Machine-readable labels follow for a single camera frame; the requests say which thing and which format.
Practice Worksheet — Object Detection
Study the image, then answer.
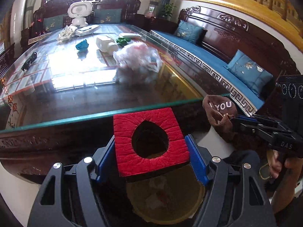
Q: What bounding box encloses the white patterned plastic bag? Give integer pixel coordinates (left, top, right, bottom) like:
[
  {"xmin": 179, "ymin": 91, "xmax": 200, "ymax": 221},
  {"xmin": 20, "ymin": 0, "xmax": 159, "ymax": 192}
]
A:
[{"xmin": 56, "ymin": 25, "xmax": 77, "ymax": 43}]

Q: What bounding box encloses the red velvet square box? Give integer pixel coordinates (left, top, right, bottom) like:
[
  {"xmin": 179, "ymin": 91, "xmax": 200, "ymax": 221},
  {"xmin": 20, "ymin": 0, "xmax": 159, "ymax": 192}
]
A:
[{"xmin": 113, "ymin": 108, "xmax": 190, "ymax": 178}]

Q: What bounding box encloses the carved wooden sofa far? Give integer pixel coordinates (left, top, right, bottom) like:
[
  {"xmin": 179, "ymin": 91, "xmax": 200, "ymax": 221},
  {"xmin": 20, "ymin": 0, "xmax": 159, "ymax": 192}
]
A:
[{"xmin": 20, "ymin": 0, "xmax": 142, "ymax": 50}]

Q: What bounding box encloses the teal embroidered pillow far right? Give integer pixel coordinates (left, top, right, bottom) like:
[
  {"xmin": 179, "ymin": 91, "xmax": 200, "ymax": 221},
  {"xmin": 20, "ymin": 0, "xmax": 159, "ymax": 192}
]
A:
[{"xmin": 93, "ymin": 9, "xmax": 122, "ymax": 24}]

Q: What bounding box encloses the carved wooden sofa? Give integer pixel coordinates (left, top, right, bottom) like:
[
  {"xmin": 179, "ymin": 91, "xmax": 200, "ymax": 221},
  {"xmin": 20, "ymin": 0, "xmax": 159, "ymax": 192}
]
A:
[
  {"xmin": 20, "ymin": 0, "xmax": 142, "ymax": 50},
  {"xmin": 149, "ymin": 6, "xmax": 300, "ymax": 102}
]

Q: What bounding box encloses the white flat package blue label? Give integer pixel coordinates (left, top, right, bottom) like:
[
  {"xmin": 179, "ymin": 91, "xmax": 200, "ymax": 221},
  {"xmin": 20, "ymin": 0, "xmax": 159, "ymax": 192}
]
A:
[{"xmin": 74, "ymin": 25, "xmax": 100, "ymax": 36}]

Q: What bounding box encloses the green crumpled cloth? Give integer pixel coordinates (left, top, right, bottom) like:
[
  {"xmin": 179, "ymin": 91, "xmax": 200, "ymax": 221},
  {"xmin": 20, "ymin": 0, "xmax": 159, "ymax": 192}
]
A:
[{"xmin": 116, "ymin": 37, "xmax": 131, "ymax": 47}]

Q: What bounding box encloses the white tower air conditioner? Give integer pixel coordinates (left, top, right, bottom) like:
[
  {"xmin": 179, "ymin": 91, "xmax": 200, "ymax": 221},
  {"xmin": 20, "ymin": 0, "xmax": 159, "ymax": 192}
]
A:
[{"xmin": 10, "ymin": 0, "xmax": 26, "ymax": 58}]

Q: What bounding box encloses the potted plant in corner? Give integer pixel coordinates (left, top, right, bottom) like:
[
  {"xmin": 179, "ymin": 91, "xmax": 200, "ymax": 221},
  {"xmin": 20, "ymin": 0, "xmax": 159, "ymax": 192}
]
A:
[{"xmin": 159, "ymin": 3, "xmax": 175, "ymax": 20}]

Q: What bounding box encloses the dark wooden tv cabinet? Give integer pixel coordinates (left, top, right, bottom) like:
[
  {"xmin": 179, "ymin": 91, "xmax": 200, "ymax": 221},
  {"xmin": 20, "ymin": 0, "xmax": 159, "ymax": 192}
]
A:
[{"xmin": 0, "ymin": 43, "xmax": 15, "ymax": 78}]

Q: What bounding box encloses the crumpled clear plastic bag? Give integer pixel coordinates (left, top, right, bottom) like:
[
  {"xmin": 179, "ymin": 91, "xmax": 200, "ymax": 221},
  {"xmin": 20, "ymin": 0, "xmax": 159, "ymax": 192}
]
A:
[{"xmin": 113, "ymin": 42, "xmax": 162, "ymax": 85}]

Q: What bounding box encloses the teal crumpled cloth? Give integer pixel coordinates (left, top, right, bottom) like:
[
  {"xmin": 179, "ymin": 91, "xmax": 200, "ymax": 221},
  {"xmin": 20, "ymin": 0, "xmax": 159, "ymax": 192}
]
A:
[{"xmin": 76, "ymin": 40, "xmax": 89, "ymax": 51}]

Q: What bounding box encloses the teal embroidered pillow far left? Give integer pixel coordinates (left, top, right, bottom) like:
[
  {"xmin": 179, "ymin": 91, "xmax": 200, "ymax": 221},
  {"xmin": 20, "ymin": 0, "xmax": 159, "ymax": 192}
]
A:
[{"xmin": 43, "ymin": 14, "xmax": 68, "ymax": 32}]

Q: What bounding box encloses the person's right hand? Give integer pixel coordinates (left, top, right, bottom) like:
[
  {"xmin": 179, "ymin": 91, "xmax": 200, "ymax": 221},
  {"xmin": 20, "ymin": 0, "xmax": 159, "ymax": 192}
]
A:
[{"xmin": 269, "ymin": 149, "xmax": 303, "ymax": 213}]

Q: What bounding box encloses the teal embroidered pillow right sofa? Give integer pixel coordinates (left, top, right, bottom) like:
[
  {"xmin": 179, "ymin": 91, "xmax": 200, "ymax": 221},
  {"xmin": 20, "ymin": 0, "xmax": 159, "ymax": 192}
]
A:
[{"xmin": 174, "ymin": 21, "xmax": 204, "ymax": 44}]

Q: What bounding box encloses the black cable bundle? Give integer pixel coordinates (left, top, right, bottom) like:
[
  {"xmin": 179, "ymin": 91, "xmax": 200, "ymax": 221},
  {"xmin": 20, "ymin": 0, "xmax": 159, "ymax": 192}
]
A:
[{"xmin": 21, "ymin": 52, "xmax": 38, "ymax": 71}]

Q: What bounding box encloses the carved wooden sofa right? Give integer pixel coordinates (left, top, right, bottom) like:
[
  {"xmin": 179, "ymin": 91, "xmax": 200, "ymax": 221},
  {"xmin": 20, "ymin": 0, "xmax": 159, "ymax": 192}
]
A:
[{"xmin": 149, "ymin": 6, "xmax": 300, "ymax": 102}]

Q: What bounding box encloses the teal embroidered pillow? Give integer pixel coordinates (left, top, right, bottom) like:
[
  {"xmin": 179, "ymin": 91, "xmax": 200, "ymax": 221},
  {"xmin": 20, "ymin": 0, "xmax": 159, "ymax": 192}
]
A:
[
  {"xmin": 93, "ymin": 9, "xmax": 122, "ymax": 24},
  {"xmin": 43, "ymin": 14, "xmax": 68, "ymax": 32}
]

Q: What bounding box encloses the white toy robot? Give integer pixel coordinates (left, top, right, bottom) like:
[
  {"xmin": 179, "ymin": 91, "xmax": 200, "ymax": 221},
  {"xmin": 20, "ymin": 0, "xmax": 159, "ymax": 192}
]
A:
[{"xmin": 67, "ymin": 1, "xmax": 93, "ymax": 28}]

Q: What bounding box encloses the blue sofa seat cushion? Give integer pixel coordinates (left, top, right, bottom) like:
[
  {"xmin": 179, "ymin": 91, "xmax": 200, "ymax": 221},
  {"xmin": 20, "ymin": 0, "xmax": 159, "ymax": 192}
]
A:
[{"xmin": 150, "ymin": 30, "xmax": 265, "ymax": 116}]

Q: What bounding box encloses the yellow trash bin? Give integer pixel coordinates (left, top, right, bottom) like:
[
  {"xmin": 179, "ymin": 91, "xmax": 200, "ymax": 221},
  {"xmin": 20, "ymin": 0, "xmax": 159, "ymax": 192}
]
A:
[{"xmin": 126, "ymin": 165, "xmax": 206, "ymax": 224}]

